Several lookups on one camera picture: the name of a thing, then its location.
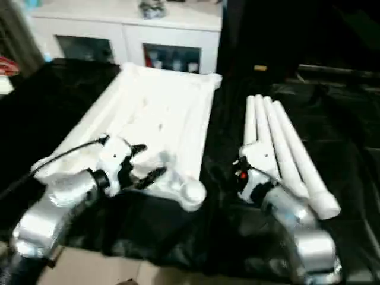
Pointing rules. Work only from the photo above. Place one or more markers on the small tan block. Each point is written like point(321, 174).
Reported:
point(260, 68)

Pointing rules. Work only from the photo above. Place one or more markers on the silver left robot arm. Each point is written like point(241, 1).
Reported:
point(53, 208)

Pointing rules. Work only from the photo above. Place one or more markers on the gray metal parts pile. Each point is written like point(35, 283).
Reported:
point(153, 7)

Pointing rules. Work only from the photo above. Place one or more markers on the black work mat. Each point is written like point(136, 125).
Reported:
point(35, 119)

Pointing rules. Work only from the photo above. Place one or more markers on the white plastic table top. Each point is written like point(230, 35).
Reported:
point(160, 119)

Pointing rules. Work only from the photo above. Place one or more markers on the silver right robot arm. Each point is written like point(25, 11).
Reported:
point(297, 231)

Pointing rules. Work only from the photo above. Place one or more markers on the white plastic table leg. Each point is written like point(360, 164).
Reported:
point(250, 119)
point(303, 166)
point(285, 154)
point(264, 130)

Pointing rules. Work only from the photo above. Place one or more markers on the white glass-door cabinet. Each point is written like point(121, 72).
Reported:
point(119, 29)

